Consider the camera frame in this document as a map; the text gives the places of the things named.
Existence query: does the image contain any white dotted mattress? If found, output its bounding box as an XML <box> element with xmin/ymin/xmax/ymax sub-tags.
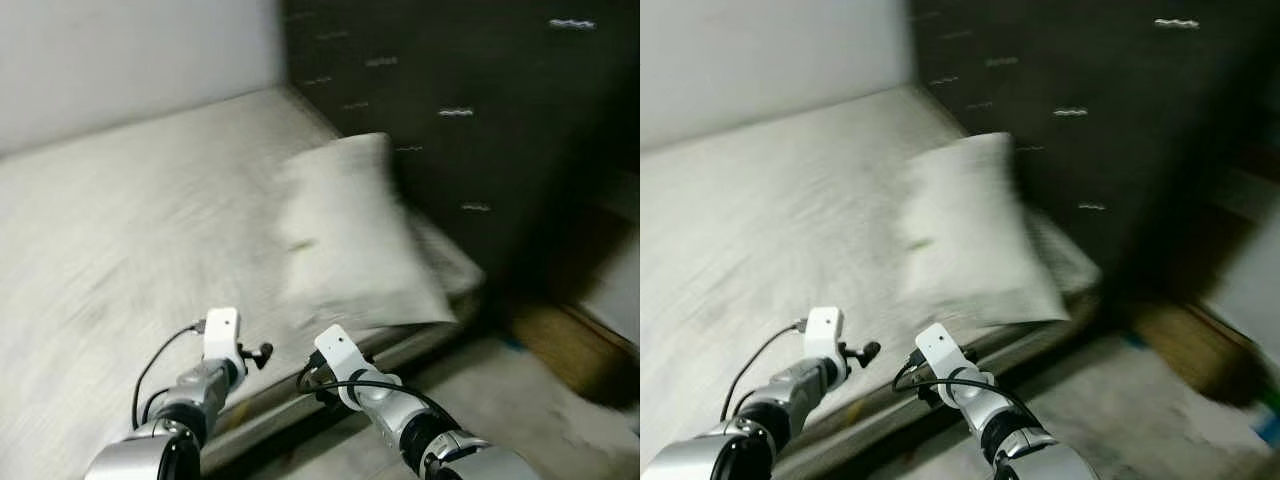
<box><xmin>640</xmin><ymin>85</ymin><xmax>1106</xmax><ymax>480</ymax></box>
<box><xmin>0</xmin><ymin>85</ymin><xmax>486</xmax><ymax>480</ymax></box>

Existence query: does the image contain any black tufted headboard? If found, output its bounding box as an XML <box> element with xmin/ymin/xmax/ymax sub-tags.
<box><xmin>282</xmin><ymin>0</ymin><xmax>641</xmax><ymax>291</ymax></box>
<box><xmin>910</xmin><ymin>0</ymin><xmax>1280</xmax><ymax>301</ymax></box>

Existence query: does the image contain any brown floor mat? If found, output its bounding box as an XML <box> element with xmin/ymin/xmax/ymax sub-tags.
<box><xmin>1130</xmin><ymin>300</ymin><xmax>1251</xmax><ymax>406</ymax></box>
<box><xmin>510</xmin><ymin>300</ymin><xmax>641</xmax><ymax>406</ymax></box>

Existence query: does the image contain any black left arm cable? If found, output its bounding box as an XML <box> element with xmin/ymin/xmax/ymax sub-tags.
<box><xmin>133</xmin><ymin>322</ymin><xmax>206</xmax><ymax>431</ymax></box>
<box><xmin>720</xmin><ymin>320</ymin><xmax>806</xmax><ymax>421</ymax></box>

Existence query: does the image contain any white pillow with tree print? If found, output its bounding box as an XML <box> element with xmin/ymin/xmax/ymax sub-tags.
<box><xmin>895</xmin><ymin>132</ymin><xmax>1071</xmax><ymax>326</ymax></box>
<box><xmin>275</xmin><ymin>132</ymin><xmax>459</xmax><ymax>331</ymax></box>

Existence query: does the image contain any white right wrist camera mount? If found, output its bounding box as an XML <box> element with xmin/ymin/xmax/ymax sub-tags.
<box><xmin>914</xmin><ymin>322</ymin><xmax>976</xmax><ymax>386</ymax></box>
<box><xmin>314</xmin><ymin>324</ymin><xmax>373</xmax><ymax>411</ymax></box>

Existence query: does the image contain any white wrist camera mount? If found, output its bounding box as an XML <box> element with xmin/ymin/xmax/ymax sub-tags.
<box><xmin>203</xmin><ymin>308</ymin><xmax>244</xmax><ymax>363</ymax></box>
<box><xmin>803</xmin><ymin>307</ymin><xmax>843</xmax><ymax>363</ymax></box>
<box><xmin>914</xmin><ymin>322</ymin><xmax>976</xmax><ymax>386</ymax></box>
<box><xmin>314</xmin><ymin>324</ymin><xmax>373</xmax><ymax>411</ymax></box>

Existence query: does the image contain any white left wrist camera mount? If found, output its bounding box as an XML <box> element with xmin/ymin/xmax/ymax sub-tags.
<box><xmin>803</xmin><ymin>307</ymin><xmax>843</xmax><ymax>363</ymax></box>
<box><xmin>203</xmin><ymin>308</ymin><xmax>244</xmax><ymax>363</ymax></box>

